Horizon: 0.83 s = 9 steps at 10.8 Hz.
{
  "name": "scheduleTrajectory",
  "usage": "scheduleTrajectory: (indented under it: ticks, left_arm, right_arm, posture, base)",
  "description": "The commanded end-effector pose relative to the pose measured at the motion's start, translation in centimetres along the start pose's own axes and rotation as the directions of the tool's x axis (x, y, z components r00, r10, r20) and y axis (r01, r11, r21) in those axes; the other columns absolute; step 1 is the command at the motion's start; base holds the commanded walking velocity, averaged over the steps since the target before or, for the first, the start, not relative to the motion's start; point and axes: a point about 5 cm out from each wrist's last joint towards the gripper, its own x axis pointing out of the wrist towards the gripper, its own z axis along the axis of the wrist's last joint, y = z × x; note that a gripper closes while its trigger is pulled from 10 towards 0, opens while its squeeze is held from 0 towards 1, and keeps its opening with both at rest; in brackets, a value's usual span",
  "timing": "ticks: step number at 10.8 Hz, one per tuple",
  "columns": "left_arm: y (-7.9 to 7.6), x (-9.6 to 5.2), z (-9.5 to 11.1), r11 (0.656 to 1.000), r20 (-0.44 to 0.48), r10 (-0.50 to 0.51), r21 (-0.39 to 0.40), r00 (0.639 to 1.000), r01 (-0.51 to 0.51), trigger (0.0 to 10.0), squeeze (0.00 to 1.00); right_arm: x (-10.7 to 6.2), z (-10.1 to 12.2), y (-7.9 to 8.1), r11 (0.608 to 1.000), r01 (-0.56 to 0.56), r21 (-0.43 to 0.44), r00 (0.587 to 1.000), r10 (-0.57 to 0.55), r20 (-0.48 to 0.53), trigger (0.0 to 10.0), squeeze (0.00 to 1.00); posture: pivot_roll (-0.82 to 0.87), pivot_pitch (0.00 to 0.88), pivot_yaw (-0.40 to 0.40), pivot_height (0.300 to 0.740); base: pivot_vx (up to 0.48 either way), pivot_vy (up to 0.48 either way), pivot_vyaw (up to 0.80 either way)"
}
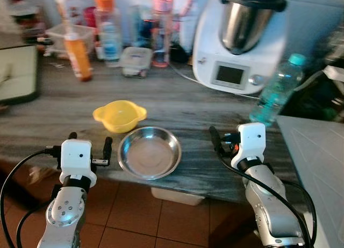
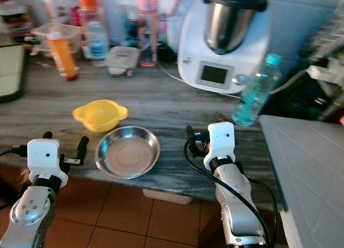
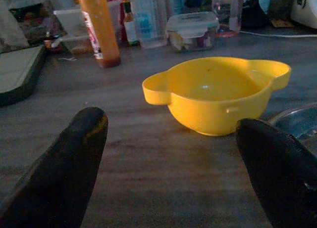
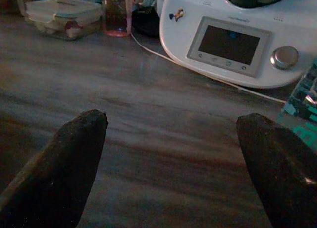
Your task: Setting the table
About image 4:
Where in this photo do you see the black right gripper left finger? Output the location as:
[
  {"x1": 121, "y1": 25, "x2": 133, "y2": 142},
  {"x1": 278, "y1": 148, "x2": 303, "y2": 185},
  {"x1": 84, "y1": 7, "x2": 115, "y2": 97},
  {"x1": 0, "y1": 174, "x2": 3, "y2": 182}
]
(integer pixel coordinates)
[{"x1": 0, "y1": 109, "x2": 109, "y2": 228}]

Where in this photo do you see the grey wood-grain counter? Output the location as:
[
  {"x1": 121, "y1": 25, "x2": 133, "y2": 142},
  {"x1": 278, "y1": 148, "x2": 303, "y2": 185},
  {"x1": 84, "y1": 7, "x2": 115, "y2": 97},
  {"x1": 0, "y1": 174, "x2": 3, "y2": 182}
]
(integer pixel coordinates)
[{"x1": 0, "y1": 14, "x2": 317, "y2": 228}]

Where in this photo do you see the black pouch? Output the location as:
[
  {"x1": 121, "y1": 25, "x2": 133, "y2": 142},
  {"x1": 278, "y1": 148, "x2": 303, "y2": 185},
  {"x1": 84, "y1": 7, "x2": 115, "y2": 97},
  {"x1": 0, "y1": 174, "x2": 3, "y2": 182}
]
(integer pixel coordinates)
[{"x1": 131, "y1": 5, "x2": 161, "y2": 38}]

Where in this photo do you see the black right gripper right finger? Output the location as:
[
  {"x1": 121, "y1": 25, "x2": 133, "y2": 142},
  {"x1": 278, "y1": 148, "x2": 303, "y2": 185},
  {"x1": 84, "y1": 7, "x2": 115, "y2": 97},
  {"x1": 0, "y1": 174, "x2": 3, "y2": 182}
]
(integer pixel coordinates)
[{"x1": 236, "y1": 113, "x2": 317, "y2": 228}]

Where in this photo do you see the white food processor cable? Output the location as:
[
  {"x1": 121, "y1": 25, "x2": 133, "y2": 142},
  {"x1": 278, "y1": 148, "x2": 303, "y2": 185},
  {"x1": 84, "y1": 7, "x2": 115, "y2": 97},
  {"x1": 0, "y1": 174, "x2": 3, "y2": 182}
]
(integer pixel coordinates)
[{"x1": 130, "y1": 34, "x2": 287, "y2": 104}]

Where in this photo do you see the glass food container with lid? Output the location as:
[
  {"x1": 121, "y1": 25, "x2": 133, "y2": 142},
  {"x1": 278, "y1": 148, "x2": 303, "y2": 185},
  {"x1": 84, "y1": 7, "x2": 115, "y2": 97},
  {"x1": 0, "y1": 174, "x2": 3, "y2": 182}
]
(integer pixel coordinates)
[{"x1": 24, "y1": 0, "x2": 104, "y2": 41}]

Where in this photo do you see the white kitchen food processor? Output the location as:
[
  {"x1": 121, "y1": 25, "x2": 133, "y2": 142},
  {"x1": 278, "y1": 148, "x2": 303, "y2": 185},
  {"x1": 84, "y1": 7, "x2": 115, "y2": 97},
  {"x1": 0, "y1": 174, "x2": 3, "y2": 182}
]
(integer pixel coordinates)
[{"x1": 158, "y1": 0, "x2": 317, "y2": 89}]

